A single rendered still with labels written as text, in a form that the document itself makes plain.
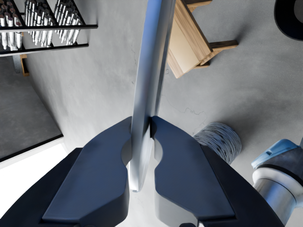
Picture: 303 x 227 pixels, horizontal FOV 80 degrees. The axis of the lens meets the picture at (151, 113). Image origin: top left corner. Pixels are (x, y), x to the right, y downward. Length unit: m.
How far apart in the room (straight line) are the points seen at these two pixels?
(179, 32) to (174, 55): 0.11
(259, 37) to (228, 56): 0.18
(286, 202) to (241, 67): 0.84
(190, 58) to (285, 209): 0.70
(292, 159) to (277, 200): 0.11
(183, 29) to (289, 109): 0.69
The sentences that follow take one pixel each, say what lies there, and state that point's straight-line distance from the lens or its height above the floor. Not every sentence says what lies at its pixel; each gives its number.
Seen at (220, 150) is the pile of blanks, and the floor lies 0.25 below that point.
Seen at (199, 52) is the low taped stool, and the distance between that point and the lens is 0.92.
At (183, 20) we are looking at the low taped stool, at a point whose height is 0.33.
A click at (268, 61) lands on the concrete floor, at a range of 1.16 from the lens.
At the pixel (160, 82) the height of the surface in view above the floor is 0.90.
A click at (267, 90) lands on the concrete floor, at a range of 1.19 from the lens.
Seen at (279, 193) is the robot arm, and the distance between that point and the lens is 0.51.
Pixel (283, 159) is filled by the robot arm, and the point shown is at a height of 0.66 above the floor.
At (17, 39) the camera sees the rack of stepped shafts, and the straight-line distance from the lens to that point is 2.04.
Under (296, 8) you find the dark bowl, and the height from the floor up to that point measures 0.00.
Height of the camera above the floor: 1.12
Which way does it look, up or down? 40 degrees down
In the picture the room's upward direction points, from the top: 116 degrees counter-clockwise
